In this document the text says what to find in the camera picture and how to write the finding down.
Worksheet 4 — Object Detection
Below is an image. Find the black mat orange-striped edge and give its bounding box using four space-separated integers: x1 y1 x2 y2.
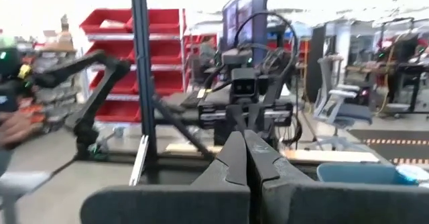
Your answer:
348 129 429 166

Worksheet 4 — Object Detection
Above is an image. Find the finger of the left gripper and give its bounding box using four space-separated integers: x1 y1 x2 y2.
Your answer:
229 103 248 136
249 103 269 134

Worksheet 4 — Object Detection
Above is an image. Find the grey white office chair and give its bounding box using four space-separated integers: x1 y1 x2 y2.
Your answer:
313 56 373 151

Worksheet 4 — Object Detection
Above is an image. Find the person's hand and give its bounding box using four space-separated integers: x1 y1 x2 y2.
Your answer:
0 111 40 148

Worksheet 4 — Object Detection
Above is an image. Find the red storage bin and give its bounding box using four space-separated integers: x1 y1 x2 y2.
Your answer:
149 40 184 66
79 8 133 34
89 70 140 95
85 41 137 64
152 70 184 96
147 8 184 34
95 100 142 123

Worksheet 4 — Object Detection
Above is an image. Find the person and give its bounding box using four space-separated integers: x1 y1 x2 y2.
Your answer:
199 38 217 70

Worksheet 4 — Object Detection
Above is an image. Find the black workstation frame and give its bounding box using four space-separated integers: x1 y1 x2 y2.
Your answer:
378 15 429 117

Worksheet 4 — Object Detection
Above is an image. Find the shelf with clear drawers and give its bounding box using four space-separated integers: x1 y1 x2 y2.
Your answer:
33 14 85 131

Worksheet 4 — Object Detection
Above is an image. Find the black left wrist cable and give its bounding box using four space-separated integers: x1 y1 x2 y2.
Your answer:
233 11 300 87

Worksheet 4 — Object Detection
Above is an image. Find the large black monitor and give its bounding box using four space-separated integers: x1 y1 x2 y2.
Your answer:
221 0 269 54

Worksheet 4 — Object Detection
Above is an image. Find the dark blue plastic bin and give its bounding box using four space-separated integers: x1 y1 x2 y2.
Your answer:
316 162 420 186

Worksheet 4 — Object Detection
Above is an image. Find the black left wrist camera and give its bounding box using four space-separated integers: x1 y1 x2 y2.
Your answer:
230 67 259 104

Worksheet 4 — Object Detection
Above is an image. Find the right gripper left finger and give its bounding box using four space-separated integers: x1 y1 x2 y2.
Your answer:
80 131 251 224

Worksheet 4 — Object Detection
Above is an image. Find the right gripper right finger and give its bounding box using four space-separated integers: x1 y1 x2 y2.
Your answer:
244 129 429 224

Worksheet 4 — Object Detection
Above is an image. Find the tall black panel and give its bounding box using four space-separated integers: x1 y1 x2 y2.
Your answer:
306 24 328 104

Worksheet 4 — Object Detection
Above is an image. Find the metal rack for red bins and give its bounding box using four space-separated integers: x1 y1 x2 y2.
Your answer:
79 8 187 124

